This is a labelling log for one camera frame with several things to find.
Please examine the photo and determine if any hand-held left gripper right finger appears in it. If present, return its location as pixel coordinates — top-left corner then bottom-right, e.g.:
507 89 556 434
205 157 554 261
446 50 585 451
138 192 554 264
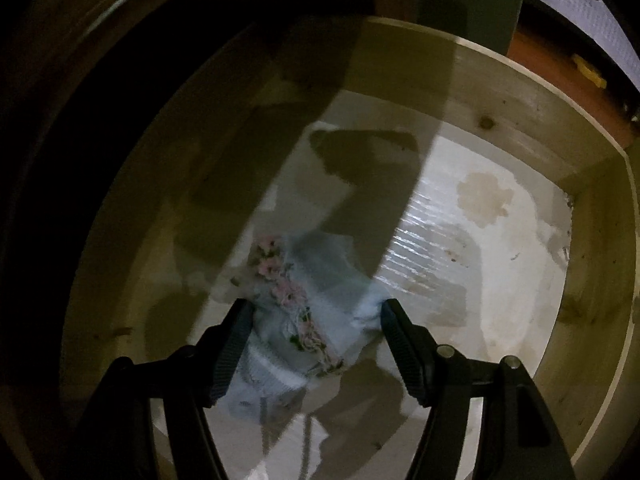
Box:
380 298 566 480

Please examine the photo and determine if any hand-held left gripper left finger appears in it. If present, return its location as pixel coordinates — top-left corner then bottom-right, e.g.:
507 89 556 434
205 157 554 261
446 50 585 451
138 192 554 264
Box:
75 298 258 480

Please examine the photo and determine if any light blue floral lace underwear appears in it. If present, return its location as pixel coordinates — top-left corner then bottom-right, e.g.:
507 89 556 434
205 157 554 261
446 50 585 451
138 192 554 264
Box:
227 232 388 411

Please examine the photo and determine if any wooden drawer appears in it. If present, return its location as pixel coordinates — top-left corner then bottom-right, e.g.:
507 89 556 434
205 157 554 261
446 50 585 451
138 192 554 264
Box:
60 15 640 480

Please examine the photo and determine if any brown wooden nightstand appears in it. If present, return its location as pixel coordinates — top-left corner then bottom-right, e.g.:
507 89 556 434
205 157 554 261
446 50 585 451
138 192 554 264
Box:
0 0 416 480

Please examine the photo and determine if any small yellow object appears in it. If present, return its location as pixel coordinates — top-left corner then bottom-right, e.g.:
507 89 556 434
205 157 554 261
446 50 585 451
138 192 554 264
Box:
572 53 609 89

